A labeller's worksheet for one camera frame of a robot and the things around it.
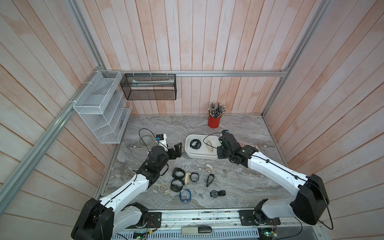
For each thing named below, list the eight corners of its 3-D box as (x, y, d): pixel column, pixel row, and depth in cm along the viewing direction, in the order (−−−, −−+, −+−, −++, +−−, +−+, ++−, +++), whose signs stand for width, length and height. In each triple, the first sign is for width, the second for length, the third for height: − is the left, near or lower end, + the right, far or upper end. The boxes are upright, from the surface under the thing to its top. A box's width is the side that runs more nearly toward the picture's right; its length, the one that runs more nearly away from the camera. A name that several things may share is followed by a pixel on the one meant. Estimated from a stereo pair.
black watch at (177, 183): (170, 192, 84) (170, 189, 81) (171, 176, 90) (171, 174, 86) (184, 192, 84) (183, 189, 81) (184, 176, 90) (184, 174, 86)
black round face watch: (210, 197, 82) (210, 196, 81) (209, 191, 85) (210, 190, 83) (225, 197, 82) (226, 196, 81) (224, 191, 85) (225, 190, 83)
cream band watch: (158, 193, 84) (157, 192, 81) (159, 185, 87) (158, 183, 85) (169, 193, 84) (168, 192, 81) (170, 185, 87) (169, 183, 85)
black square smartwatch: (190, 181, 88) (190, 180, 87) (190, 173, 91) (190, 172, 90) (199, 181, 88) (199, 180, 87) (198, 173, 91) (199, 172, 90)
